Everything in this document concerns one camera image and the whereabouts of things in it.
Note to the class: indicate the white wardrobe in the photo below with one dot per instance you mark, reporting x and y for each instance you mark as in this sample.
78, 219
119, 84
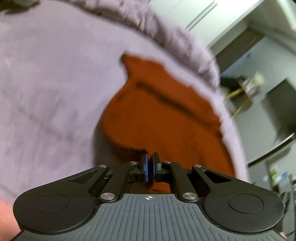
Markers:
207, 20

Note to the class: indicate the crumpled purple duvet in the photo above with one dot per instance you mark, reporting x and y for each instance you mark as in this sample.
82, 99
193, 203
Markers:
140, 16

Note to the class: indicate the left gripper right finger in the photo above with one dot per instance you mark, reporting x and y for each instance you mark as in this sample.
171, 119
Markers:
156, 171

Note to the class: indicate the rust red knit sweater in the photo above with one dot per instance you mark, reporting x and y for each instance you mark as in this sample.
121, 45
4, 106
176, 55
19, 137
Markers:
153, 113

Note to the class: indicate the yellow side table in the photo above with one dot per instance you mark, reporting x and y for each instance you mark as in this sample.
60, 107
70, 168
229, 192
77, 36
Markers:
242, 98

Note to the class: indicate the black clothes pile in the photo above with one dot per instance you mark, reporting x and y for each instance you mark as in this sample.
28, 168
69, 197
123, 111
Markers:
231, 83

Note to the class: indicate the purple bed sheet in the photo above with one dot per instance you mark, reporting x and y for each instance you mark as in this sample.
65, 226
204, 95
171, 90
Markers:
60, 66

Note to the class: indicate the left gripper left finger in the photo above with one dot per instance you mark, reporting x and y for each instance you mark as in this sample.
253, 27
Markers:
138, 169

